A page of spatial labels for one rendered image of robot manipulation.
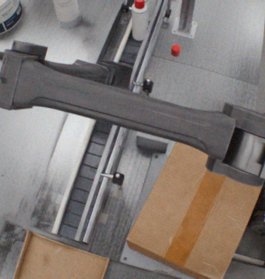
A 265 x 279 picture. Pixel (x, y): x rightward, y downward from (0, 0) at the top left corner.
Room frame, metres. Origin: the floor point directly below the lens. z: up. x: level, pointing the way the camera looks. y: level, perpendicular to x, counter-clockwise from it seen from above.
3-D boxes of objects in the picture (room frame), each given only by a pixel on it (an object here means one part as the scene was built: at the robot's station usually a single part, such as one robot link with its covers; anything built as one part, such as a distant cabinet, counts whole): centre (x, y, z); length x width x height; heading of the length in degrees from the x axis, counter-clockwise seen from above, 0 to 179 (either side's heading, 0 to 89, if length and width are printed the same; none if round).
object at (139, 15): (0.80, -0.04, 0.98); 0.05 x 0.05 x 0.20
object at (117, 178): (0.27, 0.06, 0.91); 0.07 x 0.03 x 0.16; 72
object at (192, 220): (0.15, -0.16, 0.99); 0.30 x 0.24 x 0.27; 151
